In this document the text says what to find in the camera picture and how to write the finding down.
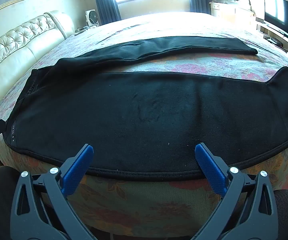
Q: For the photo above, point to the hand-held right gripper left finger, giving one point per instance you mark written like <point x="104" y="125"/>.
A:
<point x="80" y="170"/>

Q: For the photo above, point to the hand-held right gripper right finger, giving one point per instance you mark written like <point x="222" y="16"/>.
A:
<point x="210" y="170"/>

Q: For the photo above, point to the black pants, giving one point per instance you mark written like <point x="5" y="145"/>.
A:
<point x="144" y="110"/>

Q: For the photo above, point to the person's left leg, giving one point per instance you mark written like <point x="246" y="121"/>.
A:
<point x="1" y="187"/>

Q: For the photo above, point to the cream tufted headboard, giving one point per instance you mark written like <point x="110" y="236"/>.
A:
<point x="21" y="47"/>

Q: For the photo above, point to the floral bed cover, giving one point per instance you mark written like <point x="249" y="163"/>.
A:
<point x="184" y="63"/>

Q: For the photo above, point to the white television stand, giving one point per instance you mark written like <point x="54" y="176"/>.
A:
<point x="271" y="33"/>

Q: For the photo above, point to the white fan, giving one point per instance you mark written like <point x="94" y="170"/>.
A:
<point x="92" y="18"/>

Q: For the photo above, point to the cream vanity dresser with mirror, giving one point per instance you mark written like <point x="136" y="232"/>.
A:
<point x="234" y="2"/>

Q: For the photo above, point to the black television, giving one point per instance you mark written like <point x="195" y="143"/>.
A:
<point x="281" y="15"/>

